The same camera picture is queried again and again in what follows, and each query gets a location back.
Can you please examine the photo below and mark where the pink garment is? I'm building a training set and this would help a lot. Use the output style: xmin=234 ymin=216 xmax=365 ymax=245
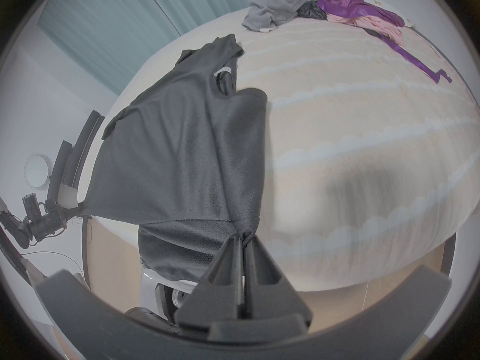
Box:
xmin=328 ymin=13 xmax=404 ymax=46

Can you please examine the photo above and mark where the bed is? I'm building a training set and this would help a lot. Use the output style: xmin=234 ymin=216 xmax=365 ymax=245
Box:
xmin=80 ymin=0 xmax=480 ymax=292

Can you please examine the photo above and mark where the round white framed mirror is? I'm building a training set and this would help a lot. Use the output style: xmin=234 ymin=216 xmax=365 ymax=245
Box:
xmin=24 ymin=154 xmax=51 ymax=190

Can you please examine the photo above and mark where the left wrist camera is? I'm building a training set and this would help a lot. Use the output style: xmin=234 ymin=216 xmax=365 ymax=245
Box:
xmin=22 ymin=194 xmax=41 ymax=220

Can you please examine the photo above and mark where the black T-shirt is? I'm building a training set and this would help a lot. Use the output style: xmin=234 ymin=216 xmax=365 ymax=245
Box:
xmin=77 ymin=34 xmax=269 ymax=282

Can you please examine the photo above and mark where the purple garment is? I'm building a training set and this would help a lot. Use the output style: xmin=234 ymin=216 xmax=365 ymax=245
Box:
xmin=317 ymin=0 xmax=452 ymax=83

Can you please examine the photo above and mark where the shiny black garment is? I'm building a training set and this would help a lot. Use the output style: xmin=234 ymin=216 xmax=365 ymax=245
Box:
xmin=296 ymin=0 xmax=327 ymax=22

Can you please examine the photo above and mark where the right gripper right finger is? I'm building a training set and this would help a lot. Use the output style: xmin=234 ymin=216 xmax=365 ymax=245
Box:
xmin=242 ymin=235 xmax=314 ymax=327

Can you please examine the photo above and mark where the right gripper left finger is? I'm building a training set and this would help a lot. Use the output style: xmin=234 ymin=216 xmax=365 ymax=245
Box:
xmin=173 ymin=235 xmax=242 ymax=331

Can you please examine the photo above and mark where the grey garment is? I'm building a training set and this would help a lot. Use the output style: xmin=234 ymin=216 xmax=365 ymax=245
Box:
xmin=242 ymin=0 xmax=316 ymax=33

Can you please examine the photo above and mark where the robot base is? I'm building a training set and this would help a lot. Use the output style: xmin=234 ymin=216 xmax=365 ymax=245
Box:
xmin=139 ymin=265 xmax=199 ymax=320

